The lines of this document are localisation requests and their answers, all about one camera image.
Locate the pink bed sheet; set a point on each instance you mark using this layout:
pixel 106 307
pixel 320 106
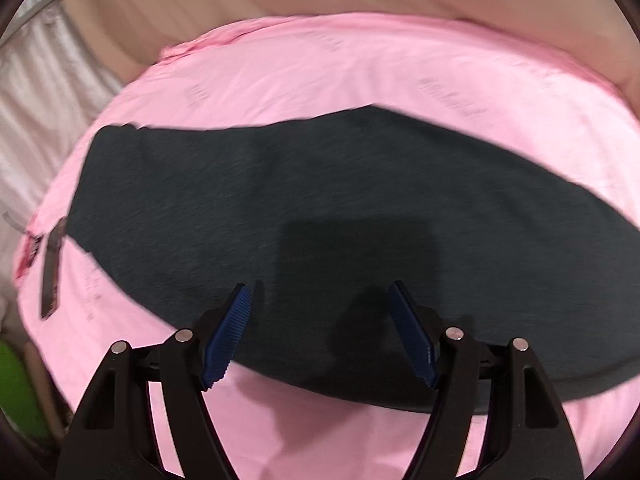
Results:
pixel 530 99

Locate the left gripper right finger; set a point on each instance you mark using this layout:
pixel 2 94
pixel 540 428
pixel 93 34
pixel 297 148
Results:
pixel 527 434

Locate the black eyeglasses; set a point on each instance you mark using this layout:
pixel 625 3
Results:
pixel 32 242

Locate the white satin curtain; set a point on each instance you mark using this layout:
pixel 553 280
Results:
pixel 52 89

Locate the dark grey pants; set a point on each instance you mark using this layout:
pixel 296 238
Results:
pixel 320 216

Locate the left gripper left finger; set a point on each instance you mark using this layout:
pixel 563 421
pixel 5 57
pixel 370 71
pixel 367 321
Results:
pixel 112 434

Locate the black smartphone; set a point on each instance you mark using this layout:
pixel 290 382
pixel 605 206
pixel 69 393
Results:
pixel 51 263

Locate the green object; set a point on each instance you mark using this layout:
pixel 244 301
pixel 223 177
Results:
pixel 18 398

